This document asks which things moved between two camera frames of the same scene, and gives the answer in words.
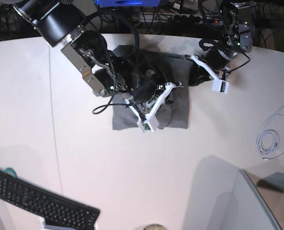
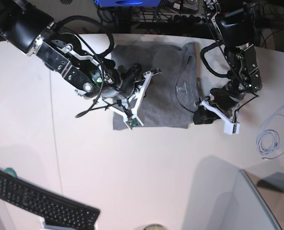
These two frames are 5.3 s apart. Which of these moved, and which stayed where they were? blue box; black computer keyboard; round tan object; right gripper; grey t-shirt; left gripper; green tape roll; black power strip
Moved: right gripper; grey t-shirt; left gripper
Stayed: green tape roll; blue box; black computer keyboard; black power strip; round tan object
